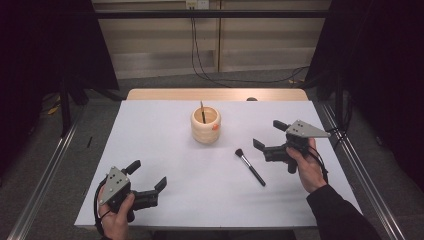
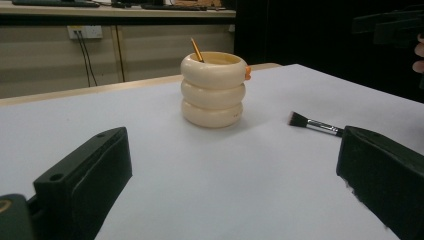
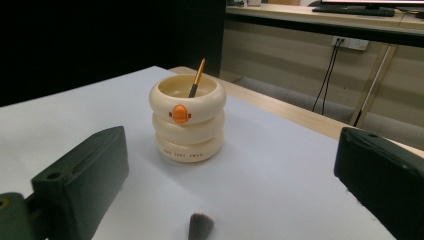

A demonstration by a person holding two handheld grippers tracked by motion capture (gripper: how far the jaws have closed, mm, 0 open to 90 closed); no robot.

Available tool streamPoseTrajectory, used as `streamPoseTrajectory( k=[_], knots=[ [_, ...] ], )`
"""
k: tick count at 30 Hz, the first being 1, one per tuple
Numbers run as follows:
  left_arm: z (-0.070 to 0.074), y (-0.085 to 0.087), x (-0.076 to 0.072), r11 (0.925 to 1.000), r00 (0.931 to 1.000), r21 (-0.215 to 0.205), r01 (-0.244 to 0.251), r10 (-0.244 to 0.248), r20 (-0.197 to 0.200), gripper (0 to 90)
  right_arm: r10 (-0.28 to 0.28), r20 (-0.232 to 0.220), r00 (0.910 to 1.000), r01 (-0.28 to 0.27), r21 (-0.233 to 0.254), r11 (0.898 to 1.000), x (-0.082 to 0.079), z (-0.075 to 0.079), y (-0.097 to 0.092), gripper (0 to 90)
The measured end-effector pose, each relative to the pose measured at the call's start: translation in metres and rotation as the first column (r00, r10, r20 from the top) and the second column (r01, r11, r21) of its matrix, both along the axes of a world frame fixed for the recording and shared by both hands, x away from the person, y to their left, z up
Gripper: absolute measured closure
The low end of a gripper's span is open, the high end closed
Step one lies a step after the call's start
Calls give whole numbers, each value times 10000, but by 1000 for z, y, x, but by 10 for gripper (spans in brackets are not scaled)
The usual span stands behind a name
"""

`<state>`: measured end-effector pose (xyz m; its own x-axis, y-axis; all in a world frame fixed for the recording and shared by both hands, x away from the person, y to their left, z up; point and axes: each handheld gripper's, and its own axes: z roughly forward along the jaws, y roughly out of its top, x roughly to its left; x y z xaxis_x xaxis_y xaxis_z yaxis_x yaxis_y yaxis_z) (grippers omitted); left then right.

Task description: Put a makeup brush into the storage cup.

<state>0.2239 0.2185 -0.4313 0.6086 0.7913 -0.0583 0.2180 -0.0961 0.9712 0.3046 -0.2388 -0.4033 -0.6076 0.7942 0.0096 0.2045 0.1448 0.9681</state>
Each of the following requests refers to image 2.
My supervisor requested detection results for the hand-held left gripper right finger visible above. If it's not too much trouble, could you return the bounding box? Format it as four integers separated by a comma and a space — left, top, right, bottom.
335, 125, 424, 240

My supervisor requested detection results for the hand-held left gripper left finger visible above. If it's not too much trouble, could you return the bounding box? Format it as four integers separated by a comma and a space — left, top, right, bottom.
32, 126, 134, 240

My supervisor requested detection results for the black makeup brush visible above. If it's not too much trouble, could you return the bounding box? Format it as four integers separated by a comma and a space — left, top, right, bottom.
287, 110, 345, 138

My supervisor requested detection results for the cream ribbed holder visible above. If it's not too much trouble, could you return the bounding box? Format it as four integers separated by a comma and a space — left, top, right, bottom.
180, 50, 252, 130

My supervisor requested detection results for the white table sheet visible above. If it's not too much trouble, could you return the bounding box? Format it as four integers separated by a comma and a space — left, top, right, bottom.
0, 63, 424, 240

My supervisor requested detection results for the beige desk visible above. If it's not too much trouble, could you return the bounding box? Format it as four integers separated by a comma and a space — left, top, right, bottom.
0, 0, 237, 20

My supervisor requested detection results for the dark keyboard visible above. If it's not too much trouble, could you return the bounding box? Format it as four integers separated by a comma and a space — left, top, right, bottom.
140, 2, 208, 12
11, 0, 101, 9

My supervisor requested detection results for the black wall cable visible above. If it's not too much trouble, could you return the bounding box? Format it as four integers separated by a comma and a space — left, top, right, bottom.
76, 30, 93, 88
79, 30, 100, 87

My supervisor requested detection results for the white wall socket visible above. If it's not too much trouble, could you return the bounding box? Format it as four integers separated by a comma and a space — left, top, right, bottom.
66, 25, 104, 41

